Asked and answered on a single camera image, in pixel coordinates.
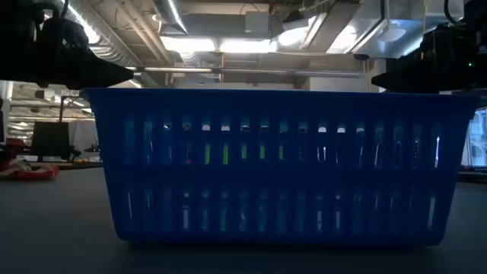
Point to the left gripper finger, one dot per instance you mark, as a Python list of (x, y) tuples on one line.
[(102, 74)]

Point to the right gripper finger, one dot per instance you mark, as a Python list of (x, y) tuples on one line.
[(403, 80)]

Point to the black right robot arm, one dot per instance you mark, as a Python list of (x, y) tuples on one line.
[(475, 11)]

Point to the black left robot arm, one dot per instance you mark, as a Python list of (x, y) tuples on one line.
[(15, 9)]

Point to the black monitor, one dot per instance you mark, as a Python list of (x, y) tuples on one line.
[(49, 139)]

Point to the bright window pane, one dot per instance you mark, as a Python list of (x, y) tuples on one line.
[(477, 141)]

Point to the ceiling light panel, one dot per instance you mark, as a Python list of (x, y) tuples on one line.
[(247, 45), (190, 45)]

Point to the red cloth bundle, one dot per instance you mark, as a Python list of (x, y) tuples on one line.
[(34, 174)]

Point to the blue plastic basket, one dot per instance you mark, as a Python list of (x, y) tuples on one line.
[(266, 102)]

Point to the grey horizontal metal bar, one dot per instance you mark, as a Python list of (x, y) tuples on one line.
[(247, 71)]

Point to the green plastic basket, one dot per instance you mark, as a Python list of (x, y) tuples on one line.
[(225, 153)]

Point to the silver round air duct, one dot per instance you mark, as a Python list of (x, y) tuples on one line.
[(110, 45), (171, 15)]

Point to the silver rectangular air duct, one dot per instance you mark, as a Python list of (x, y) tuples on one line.
[(380, 38)]

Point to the grey rectangular air duct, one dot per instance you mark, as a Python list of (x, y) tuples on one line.
[(228, 24)]

